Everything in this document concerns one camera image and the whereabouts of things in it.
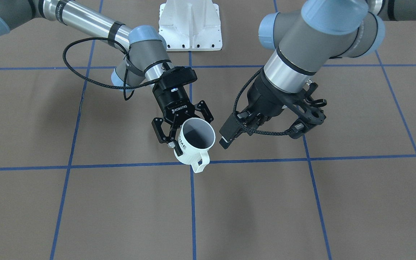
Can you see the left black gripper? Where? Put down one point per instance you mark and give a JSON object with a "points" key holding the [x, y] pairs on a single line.
{"points": [[267, 97]]}

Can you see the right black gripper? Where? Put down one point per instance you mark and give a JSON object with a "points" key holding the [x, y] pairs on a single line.
{"points": [[175, 100]]}

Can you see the white mug with handle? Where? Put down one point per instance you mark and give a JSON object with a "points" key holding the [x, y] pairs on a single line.
{"points": [[195, 139]]}

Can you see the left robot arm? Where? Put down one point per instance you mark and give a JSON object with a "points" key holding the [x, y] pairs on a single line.
{"points": [[302, 41]]}

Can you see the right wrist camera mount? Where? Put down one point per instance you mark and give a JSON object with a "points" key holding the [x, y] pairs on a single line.
{"points": [[176, 77]]}

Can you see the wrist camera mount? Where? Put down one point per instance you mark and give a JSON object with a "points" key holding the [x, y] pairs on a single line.
{"points": [[308, 110], [176, 77]]}

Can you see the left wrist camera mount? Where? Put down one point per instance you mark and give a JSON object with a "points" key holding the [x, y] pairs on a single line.
{"points": [[308, 110]]}

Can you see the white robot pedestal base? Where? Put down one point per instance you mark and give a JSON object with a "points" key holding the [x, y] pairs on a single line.
{"points": [[190, 25]]}

